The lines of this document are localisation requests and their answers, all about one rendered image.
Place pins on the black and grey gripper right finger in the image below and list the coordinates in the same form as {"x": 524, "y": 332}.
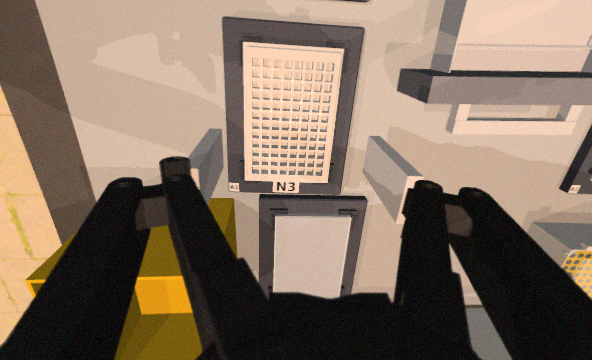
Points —
{"x": 537, "y": 309}

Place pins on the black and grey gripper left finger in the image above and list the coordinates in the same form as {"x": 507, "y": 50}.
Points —
{"x": 80, "y": 310}

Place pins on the yellow open-top box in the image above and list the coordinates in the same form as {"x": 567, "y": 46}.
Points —
{"x": 160, "y": 323}

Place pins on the light grey bench mat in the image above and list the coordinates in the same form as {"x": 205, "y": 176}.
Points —
{"x": 144, "y": 80}

